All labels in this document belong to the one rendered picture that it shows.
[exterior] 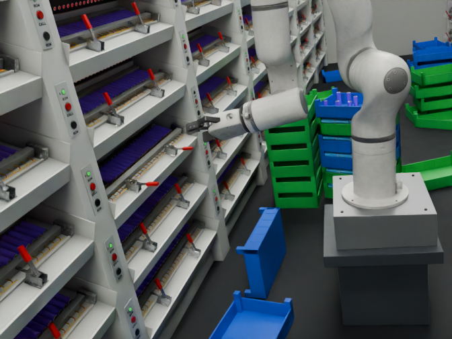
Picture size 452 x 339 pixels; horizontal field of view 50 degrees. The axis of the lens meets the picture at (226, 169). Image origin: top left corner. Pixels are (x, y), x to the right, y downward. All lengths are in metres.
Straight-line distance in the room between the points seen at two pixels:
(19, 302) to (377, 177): 0.95
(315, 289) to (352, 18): 0.93
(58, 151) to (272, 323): 0.89
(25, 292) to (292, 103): 0.75
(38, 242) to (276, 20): 0.75
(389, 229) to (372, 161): 0.19
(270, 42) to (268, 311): 0.89
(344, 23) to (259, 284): 0.91
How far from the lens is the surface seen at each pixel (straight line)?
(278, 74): 1.34
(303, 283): 1.80
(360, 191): 1.45
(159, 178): 1.50
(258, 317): 1.68
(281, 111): 1.25
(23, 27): 1.09
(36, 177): 1.09
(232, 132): 1.33
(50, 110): 1.11
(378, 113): 1.33
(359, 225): 1.41
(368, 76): 1.28
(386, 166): 1.42
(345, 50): 1.37
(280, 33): 1.22
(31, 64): 1.10
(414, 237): 1.44
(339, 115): 2.16
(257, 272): 1.70
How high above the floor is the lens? 1.06
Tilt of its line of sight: 22 degrees down
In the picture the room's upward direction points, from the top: 11 degrees counter-clockwise
